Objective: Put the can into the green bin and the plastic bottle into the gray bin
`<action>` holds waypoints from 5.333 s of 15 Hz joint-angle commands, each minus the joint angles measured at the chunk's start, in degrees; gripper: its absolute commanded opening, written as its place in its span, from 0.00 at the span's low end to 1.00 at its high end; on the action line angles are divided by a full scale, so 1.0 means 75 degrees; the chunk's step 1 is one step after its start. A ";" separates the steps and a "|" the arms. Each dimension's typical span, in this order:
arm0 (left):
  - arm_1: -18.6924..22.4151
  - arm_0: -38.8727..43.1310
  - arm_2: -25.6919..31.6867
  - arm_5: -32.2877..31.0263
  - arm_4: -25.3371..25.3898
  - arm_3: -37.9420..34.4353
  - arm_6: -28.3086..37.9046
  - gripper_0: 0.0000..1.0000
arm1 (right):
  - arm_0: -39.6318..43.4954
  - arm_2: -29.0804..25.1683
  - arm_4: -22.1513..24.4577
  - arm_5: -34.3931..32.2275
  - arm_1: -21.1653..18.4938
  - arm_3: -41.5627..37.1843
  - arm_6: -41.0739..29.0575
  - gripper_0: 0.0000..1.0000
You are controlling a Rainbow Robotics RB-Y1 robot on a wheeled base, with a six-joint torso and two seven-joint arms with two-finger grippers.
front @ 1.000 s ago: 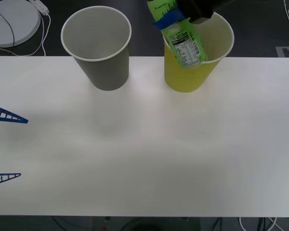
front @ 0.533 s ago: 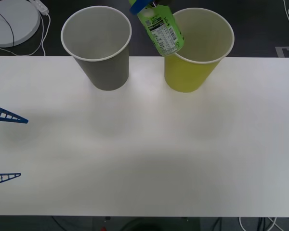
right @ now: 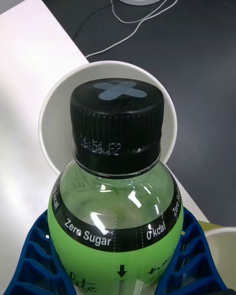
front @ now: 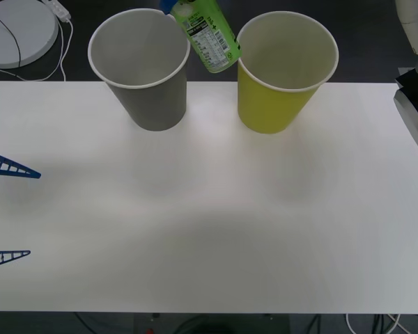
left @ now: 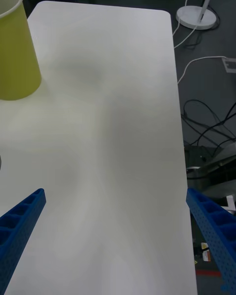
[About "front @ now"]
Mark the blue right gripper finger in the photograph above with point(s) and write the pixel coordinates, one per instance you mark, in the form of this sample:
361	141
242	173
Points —
166	6

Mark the white power strip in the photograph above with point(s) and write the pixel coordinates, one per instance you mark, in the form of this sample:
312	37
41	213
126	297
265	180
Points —
59	9

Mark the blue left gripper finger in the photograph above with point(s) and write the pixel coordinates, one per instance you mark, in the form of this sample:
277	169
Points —
32	174
24	253

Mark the yellow-green plastic waste bin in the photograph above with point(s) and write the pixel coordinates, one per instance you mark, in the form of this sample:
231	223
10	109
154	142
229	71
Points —
264	111

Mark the grey plastic waste bin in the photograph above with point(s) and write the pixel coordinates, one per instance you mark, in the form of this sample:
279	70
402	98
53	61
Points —
153	104

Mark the green plastic bottle black cap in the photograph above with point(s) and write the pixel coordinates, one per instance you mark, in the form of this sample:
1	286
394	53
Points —
209	35

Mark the round white disc base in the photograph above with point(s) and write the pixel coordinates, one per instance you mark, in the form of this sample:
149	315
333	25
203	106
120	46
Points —
7	38

